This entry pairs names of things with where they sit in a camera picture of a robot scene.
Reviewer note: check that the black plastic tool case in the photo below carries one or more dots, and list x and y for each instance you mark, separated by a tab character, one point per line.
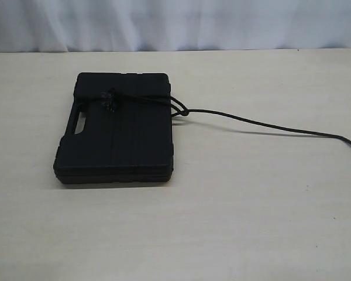
119	130

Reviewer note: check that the white curtain backdrop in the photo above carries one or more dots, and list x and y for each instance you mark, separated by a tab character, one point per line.
135	26

